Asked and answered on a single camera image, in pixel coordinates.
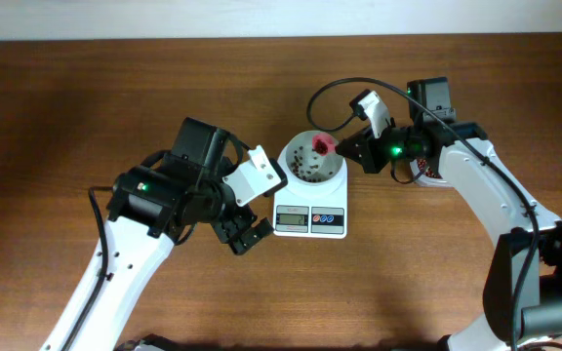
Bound black cable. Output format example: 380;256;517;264
60;134;253;351
305;77;542;351

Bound white round bowl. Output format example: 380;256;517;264
280;131;343;183

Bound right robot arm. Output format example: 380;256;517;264
336;86;562;350

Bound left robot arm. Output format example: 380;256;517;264
43;118;287;350

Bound red beans in bowl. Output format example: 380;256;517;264
287;146;327;183

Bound right black cable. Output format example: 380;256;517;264
305;77;542;351

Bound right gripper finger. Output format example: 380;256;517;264
336;145;371;174
336;127;374;152

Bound pink measuring scoop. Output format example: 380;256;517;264
311;133;337;156

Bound left black cable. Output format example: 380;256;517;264
60;134;253;351

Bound clear plastic bean container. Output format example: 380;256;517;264
410;159;452;188

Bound white digital kitchen scale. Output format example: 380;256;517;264
273;161;348;239

